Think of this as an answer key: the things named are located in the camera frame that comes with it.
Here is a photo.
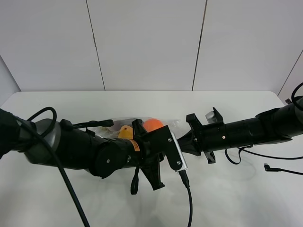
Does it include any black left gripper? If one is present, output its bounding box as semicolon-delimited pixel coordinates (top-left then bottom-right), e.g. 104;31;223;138
127;119;179;191

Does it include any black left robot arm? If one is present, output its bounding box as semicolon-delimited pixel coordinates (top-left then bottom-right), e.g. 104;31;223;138
0;111;184;190

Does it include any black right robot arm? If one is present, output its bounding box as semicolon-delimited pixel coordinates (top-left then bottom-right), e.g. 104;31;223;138
178;96;303;164

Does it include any black left camera cable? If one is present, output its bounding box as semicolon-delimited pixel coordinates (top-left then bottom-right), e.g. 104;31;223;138
178;170;194;227

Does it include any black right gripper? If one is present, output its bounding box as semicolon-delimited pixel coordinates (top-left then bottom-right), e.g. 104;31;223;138
178;107;224;164

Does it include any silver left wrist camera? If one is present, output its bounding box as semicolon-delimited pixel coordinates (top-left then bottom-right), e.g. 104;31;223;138
171;132;188;172

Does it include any clear zip bag blue seal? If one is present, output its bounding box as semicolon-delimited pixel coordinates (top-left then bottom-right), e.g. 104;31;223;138
90;117;181;138

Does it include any yellow pear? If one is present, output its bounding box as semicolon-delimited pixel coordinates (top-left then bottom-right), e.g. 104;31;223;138
118;125;133;140

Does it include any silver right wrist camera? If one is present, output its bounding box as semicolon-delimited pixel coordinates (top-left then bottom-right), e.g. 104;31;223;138
205;110;218;124

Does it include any black loose usb cable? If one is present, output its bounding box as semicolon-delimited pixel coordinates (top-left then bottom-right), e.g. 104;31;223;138
264;163;303;175

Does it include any black right camera cable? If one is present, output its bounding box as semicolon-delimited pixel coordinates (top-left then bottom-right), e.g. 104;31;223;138
223;82;303;165

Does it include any black camera cable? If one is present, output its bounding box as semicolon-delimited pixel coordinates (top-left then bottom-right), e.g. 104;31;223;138
178;170;194;227
223;82;303;165

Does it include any dark purple eggplant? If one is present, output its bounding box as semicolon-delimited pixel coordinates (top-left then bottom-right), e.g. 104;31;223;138
108;118;137;132

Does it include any orange fruit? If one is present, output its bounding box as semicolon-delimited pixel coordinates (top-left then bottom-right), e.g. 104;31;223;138
143;118;164;132

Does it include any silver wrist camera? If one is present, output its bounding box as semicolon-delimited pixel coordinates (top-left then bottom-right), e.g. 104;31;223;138
205;110;218;124
171;132;188;172

